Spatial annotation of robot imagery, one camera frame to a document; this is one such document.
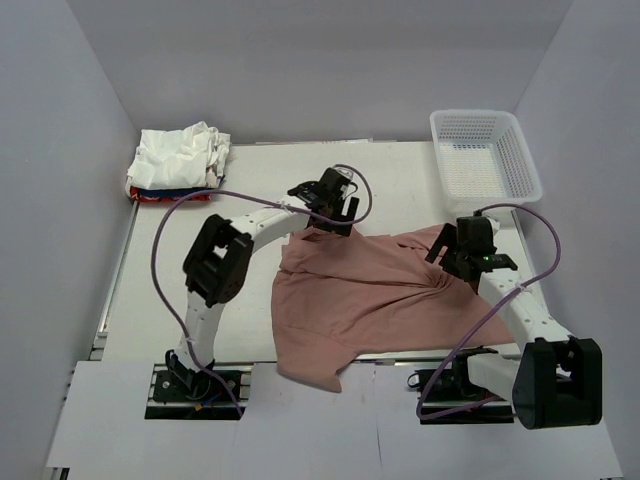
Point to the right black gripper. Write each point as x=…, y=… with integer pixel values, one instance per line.
x=448, y=238

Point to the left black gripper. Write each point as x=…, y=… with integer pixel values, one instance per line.
x=350, y=208

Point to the pink t-shirt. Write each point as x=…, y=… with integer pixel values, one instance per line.
x=335, y=298

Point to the white t-shirt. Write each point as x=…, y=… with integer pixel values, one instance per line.
x=179, y=159

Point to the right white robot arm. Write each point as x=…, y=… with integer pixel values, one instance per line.
x=557, y=380

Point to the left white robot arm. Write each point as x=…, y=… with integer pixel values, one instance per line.
x=217, y=263

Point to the white plastic mesh basket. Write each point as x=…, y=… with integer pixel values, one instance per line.
x=483, y=159

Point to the red blue folded shirt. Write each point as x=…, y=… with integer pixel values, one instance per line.
x=170, y=193

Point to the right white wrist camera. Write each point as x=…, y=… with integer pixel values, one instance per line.
x=495, y=224

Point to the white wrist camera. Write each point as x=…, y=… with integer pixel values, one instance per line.
x=345, y=172
x=495, y=224

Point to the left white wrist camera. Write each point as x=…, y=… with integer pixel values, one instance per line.
x=345, y=172

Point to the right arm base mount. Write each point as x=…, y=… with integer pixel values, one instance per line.
x=445, y=394

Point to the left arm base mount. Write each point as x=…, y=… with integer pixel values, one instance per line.
x=168, y=400

